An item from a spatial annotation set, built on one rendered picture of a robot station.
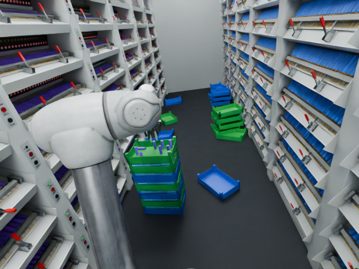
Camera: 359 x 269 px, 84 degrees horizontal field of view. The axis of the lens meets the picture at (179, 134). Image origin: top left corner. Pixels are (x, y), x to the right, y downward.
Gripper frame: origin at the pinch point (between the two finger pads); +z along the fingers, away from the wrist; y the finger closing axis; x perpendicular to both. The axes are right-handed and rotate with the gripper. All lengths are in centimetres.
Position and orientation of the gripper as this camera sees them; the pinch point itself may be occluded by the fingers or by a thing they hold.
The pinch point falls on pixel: (153, 136)
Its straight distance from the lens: 134.6
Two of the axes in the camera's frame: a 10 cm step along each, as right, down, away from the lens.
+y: 9.2, -3.0, 2.6
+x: -4.0, -7.2, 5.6
